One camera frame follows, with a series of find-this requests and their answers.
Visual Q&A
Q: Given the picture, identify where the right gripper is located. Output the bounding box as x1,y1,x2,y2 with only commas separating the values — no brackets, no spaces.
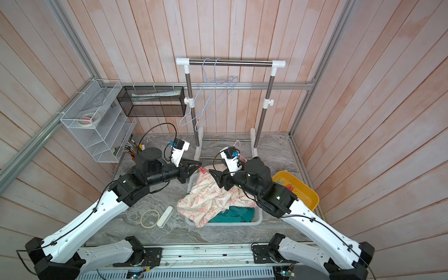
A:
211,167,265,203

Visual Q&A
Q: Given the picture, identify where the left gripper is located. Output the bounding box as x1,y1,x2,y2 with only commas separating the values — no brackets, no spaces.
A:
146,157,202,186

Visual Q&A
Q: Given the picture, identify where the green jacket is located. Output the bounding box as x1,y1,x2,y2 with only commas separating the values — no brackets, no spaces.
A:
210,206,255,223

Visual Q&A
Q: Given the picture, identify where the cream pink print jacket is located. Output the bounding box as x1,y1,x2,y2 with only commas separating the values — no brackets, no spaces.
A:
175,164,258,229

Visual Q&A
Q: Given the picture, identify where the red clothespin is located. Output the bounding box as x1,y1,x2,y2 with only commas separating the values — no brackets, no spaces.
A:
199,167,207,175

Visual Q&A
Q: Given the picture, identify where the light blue hanger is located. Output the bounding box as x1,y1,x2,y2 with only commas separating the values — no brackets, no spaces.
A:
176,58,228,131
194,58,239,131

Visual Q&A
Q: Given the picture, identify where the pink hanger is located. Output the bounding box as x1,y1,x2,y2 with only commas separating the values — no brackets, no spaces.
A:
233,140,246,162

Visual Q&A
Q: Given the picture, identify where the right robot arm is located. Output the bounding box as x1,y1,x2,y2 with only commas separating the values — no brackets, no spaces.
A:
209,157,375,280

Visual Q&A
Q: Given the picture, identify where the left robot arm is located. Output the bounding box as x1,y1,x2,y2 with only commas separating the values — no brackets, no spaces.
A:
24,148,202,280

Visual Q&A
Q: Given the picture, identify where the white plastic laundry basket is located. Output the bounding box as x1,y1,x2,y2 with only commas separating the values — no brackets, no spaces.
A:
183,173,264,227

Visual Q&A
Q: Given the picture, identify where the white clothes rack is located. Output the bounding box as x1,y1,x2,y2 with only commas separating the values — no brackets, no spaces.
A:
176,58,287,161

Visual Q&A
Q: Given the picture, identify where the white remote-like bar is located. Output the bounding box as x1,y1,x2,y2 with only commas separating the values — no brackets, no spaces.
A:
156,206,174,228

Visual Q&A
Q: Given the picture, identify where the yellow plastic tray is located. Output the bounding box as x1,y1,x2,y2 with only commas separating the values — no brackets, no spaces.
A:
273,170,320,211

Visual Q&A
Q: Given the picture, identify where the black mesh basket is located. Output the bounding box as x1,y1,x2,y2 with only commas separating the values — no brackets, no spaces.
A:
117,85,186,117

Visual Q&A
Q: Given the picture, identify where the tape roll on shelf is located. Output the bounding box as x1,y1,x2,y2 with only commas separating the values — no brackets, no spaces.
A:
76,112,100,128

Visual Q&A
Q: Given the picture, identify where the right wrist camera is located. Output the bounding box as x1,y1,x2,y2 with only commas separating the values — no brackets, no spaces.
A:
220,146,243,176

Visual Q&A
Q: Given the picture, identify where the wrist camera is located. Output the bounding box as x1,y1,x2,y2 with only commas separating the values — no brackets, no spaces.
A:
170,138,190,168
220,146,243,176

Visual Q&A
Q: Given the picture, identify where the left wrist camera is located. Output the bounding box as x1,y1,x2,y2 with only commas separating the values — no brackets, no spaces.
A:
170,138,190,168

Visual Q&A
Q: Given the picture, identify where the clear tape ring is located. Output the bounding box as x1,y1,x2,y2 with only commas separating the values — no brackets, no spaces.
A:
140,209,161,229

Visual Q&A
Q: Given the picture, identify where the white wire shelf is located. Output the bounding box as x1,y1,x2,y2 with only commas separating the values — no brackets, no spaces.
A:
61,79,136,163

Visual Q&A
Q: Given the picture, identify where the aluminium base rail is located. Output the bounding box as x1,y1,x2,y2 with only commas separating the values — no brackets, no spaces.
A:
78,243,288,280

